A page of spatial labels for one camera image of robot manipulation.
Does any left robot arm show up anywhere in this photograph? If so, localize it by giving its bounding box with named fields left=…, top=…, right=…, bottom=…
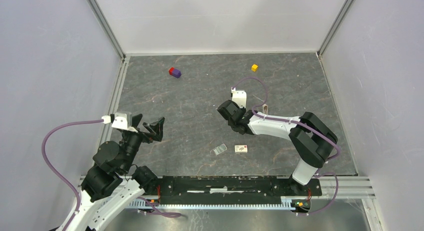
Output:
left=46, top=112, right=165, bottom=231

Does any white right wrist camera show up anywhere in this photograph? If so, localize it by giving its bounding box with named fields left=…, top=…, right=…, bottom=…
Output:
left=231, top=87, right=247, bottom=109

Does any red and purple block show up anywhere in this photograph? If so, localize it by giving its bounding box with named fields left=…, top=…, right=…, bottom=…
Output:
left=168, top=67, right=182, bottom=79

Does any staple tray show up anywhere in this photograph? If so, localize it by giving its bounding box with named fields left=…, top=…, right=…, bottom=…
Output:
left=212, top=143, right=228, bottom=156

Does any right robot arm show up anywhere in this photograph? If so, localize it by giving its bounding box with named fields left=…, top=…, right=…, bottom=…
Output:
left=217, top=100, right=341, bottom=195

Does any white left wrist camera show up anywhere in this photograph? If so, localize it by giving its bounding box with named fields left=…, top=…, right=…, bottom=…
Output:
left=101, top=111, right=138, bottom=133

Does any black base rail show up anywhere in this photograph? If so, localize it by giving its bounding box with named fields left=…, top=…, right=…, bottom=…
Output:
left=145, top=175, right=323, bottom=205

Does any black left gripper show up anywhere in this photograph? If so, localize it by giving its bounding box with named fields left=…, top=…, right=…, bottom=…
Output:
left=121, top=113, right=165, bottom=172

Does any yellow cube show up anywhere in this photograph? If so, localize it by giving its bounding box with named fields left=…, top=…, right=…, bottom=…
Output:
left=251, top=64, right=258, bottom=72

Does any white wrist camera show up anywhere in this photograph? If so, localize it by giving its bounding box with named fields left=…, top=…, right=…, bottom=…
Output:
left=101, top=111, right=138, bottom=133
left=231, top=87, right=247, bottom=109

